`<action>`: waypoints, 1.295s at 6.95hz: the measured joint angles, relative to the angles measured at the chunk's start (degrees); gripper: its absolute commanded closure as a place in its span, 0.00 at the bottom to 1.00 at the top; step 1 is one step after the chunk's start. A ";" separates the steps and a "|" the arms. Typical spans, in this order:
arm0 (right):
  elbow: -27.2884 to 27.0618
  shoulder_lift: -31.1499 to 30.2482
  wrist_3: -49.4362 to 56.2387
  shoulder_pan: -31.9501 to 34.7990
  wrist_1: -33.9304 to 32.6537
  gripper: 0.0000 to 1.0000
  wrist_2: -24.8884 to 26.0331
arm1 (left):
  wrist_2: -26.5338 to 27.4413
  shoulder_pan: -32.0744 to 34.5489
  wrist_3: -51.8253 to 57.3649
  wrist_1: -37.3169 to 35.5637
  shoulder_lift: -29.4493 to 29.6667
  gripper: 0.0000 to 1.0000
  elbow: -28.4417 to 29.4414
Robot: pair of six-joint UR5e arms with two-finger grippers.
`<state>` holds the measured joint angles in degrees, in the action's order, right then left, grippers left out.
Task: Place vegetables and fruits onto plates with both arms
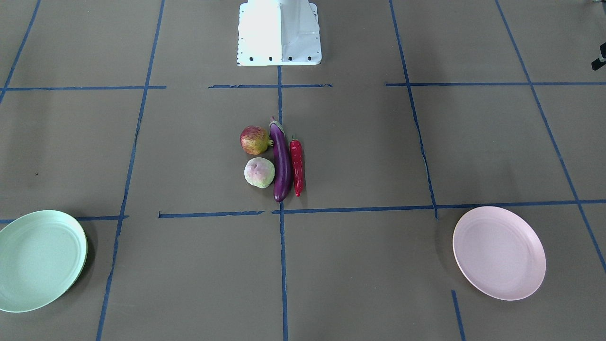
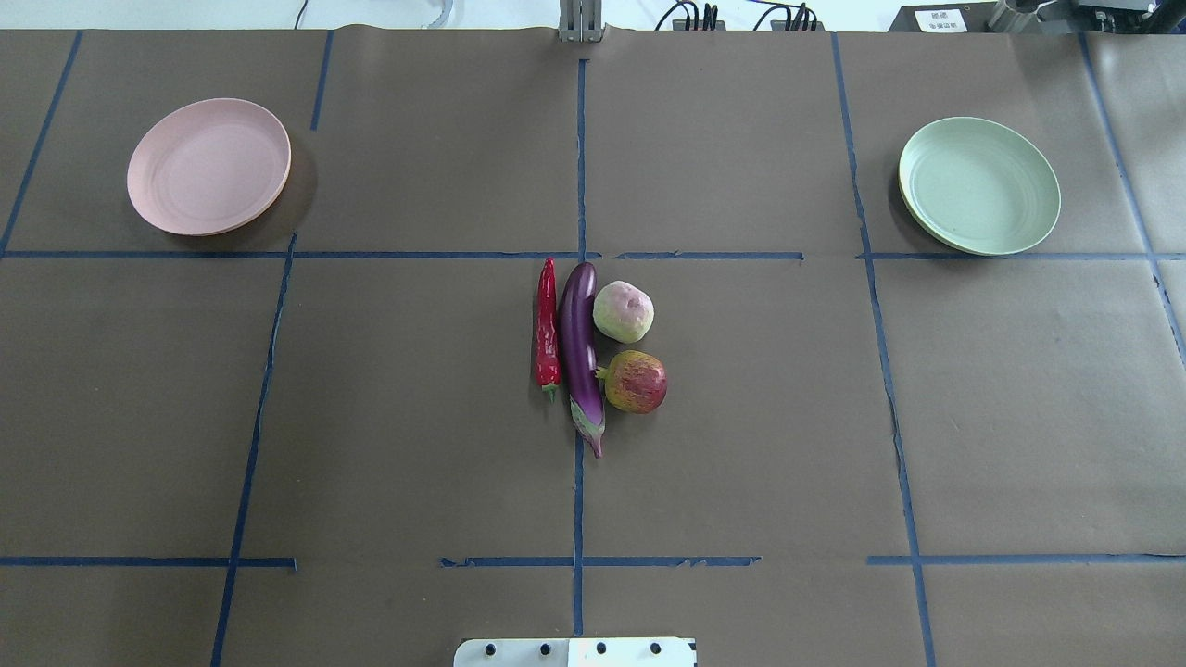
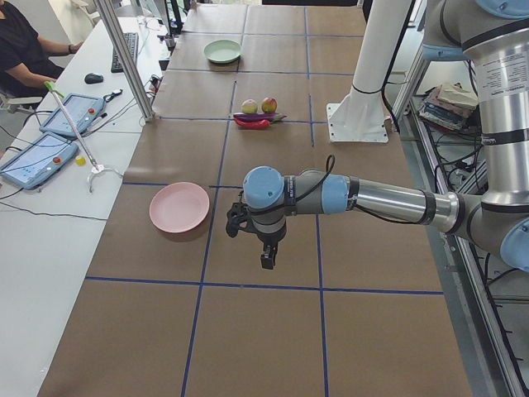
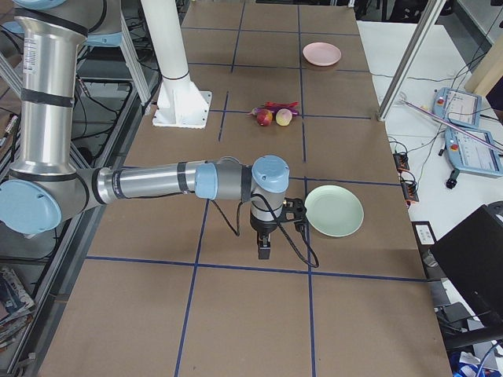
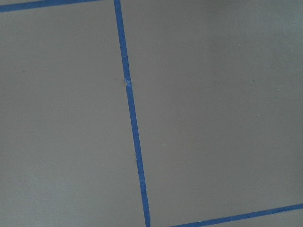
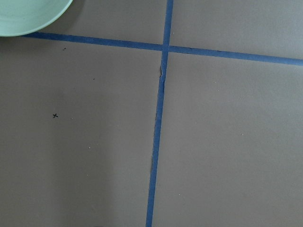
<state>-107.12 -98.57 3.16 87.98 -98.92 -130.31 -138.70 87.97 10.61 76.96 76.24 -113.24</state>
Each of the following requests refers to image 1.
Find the red chili pepper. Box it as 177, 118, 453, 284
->
290, 138, 305, 197

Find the purple eggplant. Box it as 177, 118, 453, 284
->
270, 117, 294, 203

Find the red yellow apple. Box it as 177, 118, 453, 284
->
240, 126, 273, 155

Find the pale green pink peach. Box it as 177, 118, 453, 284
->
244, 157, 275, 188

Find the pink plate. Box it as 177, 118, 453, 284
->
452, 206, 547, 301

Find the green plate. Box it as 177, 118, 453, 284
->
0, 210, 88, 313

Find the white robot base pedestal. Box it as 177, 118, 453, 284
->
236, 0, 322, 66

